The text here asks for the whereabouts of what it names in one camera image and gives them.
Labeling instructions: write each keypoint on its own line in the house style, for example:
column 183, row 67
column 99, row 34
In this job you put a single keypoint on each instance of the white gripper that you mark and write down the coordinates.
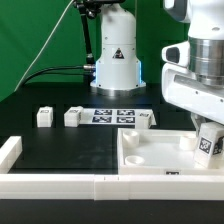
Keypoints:
column 180, row 88

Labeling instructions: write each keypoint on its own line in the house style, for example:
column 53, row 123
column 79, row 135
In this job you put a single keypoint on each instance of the white square tabletop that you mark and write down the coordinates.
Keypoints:
column 159, row 152

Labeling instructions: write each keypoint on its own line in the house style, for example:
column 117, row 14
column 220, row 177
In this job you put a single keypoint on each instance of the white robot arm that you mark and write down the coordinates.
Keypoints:
column 119, row 71

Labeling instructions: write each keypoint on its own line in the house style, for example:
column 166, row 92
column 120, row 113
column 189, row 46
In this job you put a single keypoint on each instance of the apriltag marker sheet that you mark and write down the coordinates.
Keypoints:
column 114, row 116

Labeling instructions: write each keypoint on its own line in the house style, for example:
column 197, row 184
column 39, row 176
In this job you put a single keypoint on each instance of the white u-shaped obstacle fence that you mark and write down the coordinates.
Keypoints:
column 101, row 187

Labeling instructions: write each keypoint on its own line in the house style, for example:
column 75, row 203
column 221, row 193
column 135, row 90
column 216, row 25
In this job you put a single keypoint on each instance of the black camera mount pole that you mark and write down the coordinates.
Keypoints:
column 89, row 9

